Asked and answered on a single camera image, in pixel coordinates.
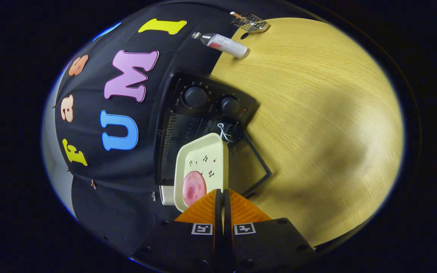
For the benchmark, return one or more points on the clear plastic bottle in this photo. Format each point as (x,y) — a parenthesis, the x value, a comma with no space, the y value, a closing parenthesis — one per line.
(228,44)

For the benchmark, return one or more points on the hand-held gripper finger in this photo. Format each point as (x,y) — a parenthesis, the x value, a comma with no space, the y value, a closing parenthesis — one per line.
(227,212)
(218,212)

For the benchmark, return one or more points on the brown tipped pen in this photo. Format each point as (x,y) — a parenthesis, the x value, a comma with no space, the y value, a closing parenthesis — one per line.
(237,15)

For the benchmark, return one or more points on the copper cloth clip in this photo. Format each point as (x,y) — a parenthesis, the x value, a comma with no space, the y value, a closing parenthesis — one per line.
(93,184)

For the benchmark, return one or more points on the black backdrop cloth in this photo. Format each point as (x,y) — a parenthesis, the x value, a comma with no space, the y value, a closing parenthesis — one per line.
(135,178)

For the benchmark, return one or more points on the white bread toaster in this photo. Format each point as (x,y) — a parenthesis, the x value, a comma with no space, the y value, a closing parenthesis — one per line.
(166,195)

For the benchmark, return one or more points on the pink ham slice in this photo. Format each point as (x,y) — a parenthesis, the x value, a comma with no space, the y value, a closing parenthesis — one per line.
(194,187)

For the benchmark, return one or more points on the black toaster oven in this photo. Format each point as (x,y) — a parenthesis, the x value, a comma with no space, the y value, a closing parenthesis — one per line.
(207,96)

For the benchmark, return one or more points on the cream square plate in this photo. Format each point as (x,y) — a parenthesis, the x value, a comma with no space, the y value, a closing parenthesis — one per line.
(203,151)

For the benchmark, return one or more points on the black round table grommet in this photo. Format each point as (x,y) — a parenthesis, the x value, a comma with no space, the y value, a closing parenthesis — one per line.
(244,36)

